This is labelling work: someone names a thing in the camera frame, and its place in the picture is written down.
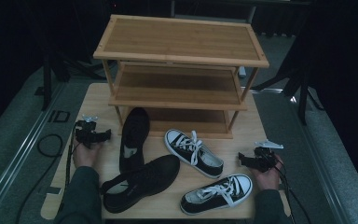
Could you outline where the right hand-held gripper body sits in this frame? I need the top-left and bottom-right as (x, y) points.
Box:
(251, 139), (284, 174)

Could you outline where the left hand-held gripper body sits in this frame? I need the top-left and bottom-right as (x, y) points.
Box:
(74, 115), (99, 149)

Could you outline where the plain black shoe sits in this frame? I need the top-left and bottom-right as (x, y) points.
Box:
(100, 154), (181, 215)
(118, 106), (151, 175)

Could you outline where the black white laced sneaker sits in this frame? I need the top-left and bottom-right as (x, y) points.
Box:
(163, 128), (225, 179)
(179, 173), (254, 217)

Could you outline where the wooden shoe rack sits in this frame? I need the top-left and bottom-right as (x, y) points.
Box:
(92, 13), (270, 140)

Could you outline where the person's right hand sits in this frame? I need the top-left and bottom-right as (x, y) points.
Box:
(250, 155), (284, 191)

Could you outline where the person's left hand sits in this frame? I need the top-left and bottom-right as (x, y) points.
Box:
(72, 140), (103, 169)

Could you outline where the black metal stand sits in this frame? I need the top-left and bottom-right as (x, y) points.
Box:
(34, 54), (69, 112)
(251, 66), (325, 126)

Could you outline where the left hand-held gripper cable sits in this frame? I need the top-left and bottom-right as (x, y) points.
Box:
(64, 126), (76, 189)

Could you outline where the hand-held gripper cable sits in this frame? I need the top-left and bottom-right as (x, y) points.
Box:
(273, 160), (312, 224)
(64, 126), (76, 189)

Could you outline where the right hand-held gripper cable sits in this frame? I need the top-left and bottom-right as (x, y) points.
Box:
(273, 160), (312, 224)

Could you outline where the metal floor rail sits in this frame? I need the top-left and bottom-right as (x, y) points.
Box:
(248, 87), (352, 224)
(0, 82), (68, 218)

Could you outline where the black floor cable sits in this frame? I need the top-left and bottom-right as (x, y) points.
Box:
(14, 133), (64, 224)

